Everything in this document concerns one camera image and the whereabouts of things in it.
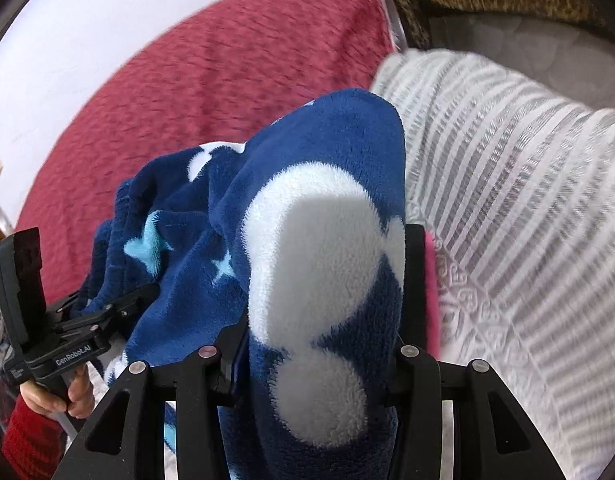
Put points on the blue star print fleece pants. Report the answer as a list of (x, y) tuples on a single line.
[(312, 260)]

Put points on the person's left hand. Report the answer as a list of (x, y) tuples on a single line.
[(79, 392)]

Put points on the grey quilted mattress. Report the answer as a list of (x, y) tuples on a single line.
[(527, 40)]

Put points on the pink cloth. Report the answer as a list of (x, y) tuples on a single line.
[(431, 285)]

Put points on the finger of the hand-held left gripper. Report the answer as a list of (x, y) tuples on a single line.
[(135, 300), (102, 327)]

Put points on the red textured blanket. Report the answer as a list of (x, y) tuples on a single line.
[(212, 60)]

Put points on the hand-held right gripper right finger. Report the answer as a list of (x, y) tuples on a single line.
[(412, 310)]

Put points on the person's left forearm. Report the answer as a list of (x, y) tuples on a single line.
[(29, 440)]

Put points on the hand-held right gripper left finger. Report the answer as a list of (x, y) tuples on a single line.
[(222, 365)]

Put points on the white grey patterned bedspread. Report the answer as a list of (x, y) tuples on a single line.
[(512, 185)]

